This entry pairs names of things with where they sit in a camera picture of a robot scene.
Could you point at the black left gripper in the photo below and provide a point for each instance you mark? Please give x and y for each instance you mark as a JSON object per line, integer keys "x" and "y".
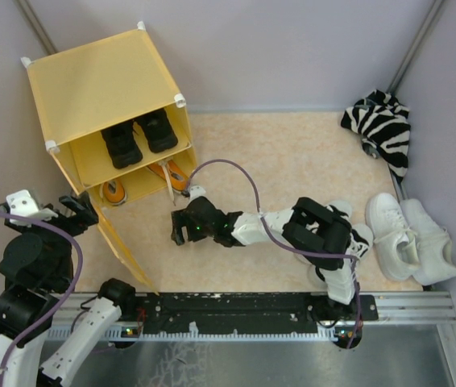
{"x": 85, "y": 213}

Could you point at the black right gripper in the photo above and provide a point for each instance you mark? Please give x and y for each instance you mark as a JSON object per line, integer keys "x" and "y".
{"x": 180, "y": 219}

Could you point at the yellow cabinet door panel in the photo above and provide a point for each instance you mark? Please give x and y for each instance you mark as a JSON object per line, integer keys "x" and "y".
{"x": 120, "y": 250}

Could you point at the orange sneaker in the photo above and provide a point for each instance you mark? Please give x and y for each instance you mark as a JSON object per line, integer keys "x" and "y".
{"x": 113, "y": 192}
{"x": 170, "y": 172}

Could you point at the black shoe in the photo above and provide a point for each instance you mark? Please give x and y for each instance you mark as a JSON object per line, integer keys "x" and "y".
{"x": 121, "y": 145}
{"x": 158, "y": 130}

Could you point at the black white sneaker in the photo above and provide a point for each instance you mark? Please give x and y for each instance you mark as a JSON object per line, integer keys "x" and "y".
{"x": 341, "y": 208}
{"x": 361, "y": 242}

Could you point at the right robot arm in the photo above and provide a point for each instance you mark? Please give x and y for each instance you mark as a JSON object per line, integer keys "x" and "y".
{"x": 319, "y": 234}

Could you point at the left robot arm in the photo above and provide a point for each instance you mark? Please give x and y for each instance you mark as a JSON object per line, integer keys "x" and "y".
{"x": 39, "y": 273}

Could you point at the yellow shoe cabinet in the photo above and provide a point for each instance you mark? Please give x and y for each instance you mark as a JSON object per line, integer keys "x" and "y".
{"x": 82, "y": 91}

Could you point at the zebra striped cloth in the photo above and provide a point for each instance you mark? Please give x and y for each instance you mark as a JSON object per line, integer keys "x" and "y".
{"x": 380, "y": 120}

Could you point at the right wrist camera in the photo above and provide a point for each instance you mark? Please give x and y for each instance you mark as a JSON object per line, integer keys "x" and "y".
{"x": 193, "y": 192}

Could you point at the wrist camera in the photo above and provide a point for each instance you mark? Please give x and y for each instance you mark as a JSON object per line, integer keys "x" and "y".
{"x": 22, "y": 204}
{"x": 193, "y": 192}

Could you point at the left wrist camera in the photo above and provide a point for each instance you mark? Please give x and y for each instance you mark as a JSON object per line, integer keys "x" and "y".
{"x": 22, "y": 204}

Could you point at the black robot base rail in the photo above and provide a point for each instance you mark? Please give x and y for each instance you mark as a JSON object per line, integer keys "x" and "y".
{"x": 252, "y": 316}

